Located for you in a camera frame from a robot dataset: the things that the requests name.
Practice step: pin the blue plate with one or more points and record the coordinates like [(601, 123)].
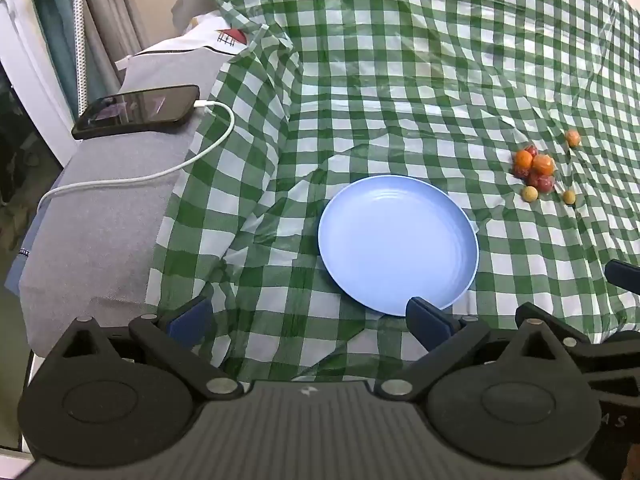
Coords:
[(395, 245)]

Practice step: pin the small wrapped orange fruit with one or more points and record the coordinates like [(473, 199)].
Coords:
[(572, 138)]

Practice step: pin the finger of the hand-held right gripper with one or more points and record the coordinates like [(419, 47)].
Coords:
[(624, 277), (560, 327)]

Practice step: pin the white dotted pole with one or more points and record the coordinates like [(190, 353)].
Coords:
[(81, 35)]

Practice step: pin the small orange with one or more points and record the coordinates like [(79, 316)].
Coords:
[(523, 159), (543, 164)]

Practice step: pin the red candy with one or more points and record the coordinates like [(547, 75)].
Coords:
[(531, 149), (544, 183)]

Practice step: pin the red date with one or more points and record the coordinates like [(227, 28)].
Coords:
[(522, 173)]

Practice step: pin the green checked tablecloth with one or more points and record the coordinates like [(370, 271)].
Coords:
[(410, 85)]

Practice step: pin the grey curtain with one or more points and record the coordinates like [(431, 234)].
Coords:
[(115, 10)]

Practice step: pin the yellow round fruit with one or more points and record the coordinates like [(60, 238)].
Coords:
[(530, 193), (568, 197)]

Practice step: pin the grey cushion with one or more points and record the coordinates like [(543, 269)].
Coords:
[(110, 240)]

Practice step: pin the teal curtain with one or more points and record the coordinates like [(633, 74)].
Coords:
[(52, 25)]

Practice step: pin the white printed pillow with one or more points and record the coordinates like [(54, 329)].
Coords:
[(210, 37)]

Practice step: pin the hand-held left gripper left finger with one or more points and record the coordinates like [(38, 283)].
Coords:
[(190, 321)]

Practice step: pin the black smartphone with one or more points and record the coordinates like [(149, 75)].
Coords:
[(135, 109)]

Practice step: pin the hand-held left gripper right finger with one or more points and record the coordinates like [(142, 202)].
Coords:
[(425, 325)]

